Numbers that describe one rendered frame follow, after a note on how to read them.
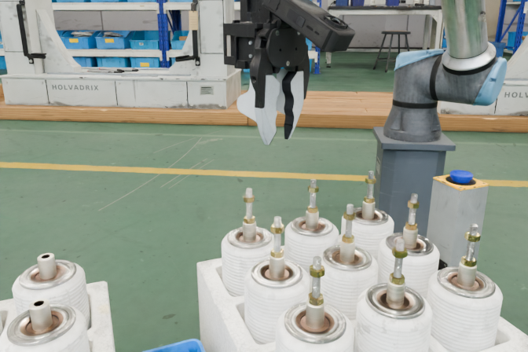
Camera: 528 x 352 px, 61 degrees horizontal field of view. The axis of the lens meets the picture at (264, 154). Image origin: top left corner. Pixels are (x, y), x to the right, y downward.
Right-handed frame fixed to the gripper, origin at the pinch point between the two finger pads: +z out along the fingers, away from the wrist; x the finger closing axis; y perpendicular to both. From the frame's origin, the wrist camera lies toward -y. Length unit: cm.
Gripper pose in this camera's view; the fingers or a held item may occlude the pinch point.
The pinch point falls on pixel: (281, 133)
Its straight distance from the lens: 58.6
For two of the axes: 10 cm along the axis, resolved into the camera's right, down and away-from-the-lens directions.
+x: -6.9, 2.1, -6.9
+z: 0.0, 9.6, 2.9
